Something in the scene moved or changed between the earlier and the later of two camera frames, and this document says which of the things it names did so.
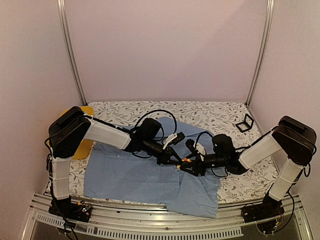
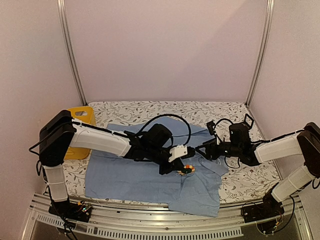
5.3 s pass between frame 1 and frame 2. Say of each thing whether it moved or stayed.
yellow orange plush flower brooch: moved
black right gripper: moved
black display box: stayed
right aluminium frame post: stayed
